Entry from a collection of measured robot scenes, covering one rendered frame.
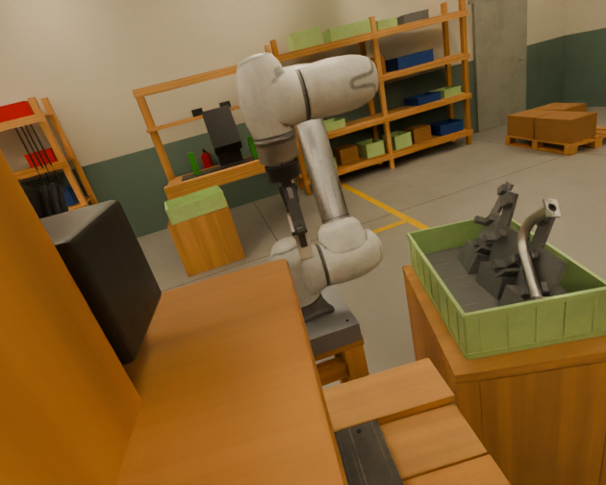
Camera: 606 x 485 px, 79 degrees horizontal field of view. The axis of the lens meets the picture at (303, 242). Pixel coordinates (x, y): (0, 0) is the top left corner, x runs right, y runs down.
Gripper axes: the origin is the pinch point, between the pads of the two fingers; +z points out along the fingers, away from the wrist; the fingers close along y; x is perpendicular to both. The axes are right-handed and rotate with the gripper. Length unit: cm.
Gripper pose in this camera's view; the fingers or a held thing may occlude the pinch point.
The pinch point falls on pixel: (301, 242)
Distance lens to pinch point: 88.7
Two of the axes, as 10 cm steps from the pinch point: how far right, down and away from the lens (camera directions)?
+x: -9.6, 2.7, -0.5
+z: 2.3, 8.9, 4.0
